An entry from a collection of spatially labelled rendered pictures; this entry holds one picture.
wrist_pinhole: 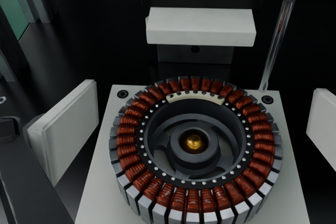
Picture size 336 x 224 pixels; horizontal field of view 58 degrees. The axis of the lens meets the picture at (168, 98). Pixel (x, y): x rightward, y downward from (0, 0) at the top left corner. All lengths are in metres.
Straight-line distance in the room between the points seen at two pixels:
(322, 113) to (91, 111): 0.13
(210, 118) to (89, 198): 0.10
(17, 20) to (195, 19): 0.33
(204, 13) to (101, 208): 0.14
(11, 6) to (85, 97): 0.34
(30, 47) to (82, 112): 0.21
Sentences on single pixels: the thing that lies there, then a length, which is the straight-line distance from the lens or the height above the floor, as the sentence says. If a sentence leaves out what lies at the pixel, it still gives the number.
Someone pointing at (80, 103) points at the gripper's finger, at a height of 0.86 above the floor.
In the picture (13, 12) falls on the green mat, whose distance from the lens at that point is 0.49.
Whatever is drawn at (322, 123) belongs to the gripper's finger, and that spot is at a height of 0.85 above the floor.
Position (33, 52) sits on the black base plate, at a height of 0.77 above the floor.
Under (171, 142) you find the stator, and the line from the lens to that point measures 0.20.
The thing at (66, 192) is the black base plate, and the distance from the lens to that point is 0.24.
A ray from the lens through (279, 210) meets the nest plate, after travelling 0.22.
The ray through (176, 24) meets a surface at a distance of 0.17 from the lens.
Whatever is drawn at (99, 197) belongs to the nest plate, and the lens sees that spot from 0.22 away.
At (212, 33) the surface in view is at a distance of 0.17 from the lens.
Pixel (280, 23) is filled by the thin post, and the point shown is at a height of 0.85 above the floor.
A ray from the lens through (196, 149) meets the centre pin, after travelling 0.20.
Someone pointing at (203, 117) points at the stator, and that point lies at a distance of 0.23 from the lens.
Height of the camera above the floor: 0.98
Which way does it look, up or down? 48 degrees down
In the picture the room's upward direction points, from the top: 2 degrees counter-clockwise
